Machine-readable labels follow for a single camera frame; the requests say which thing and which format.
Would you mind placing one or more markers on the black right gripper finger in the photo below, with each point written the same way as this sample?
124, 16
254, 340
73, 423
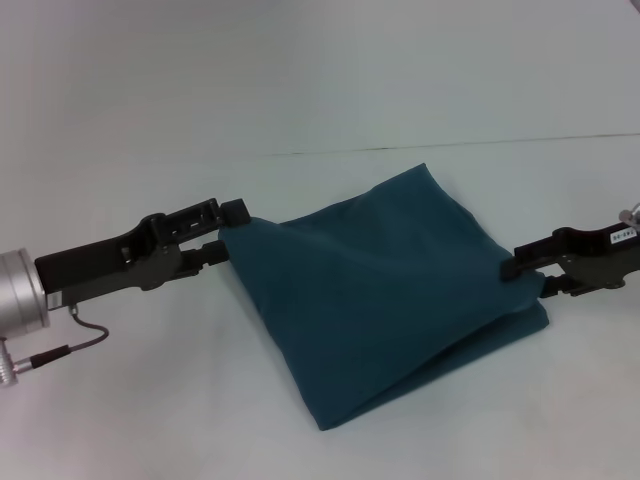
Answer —
557, 285
525, 262

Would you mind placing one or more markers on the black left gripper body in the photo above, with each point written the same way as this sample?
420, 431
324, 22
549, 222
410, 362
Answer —
105, 265

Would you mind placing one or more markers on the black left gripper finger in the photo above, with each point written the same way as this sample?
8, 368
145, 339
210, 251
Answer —
235, 212
212, 255

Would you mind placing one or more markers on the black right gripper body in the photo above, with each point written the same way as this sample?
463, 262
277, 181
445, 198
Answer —
595, 260

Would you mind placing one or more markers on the teal blue shirt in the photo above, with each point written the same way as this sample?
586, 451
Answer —
375, 300

